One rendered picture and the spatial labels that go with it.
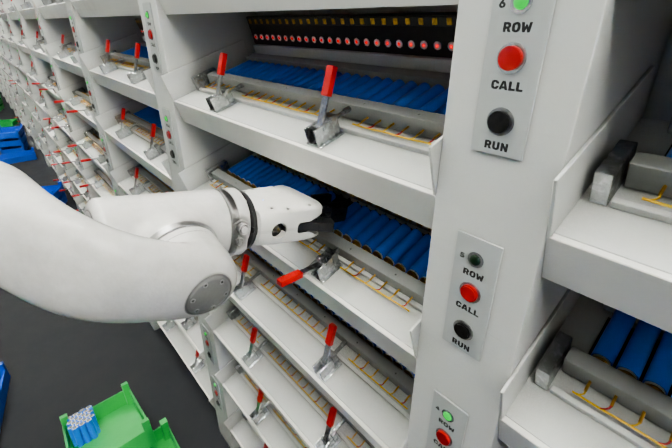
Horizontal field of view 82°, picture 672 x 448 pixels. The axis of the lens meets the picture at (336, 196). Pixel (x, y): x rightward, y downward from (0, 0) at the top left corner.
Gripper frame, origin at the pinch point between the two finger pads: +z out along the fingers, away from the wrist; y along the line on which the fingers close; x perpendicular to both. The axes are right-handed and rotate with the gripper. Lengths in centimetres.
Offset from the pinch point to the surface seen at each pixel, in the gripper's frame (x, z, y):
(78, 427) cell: 94, -21, 71
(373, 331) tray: 9.9, -5.2, -16.5
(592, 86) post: -20.6, -10.7, -32.5
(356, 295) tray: 7.7, -4.0, -11.8
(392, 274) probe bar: 3.6, -1.7, -15.1
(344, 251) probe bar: 4.0, -2.1, -6.7
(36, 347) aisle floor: 104, -25, 131
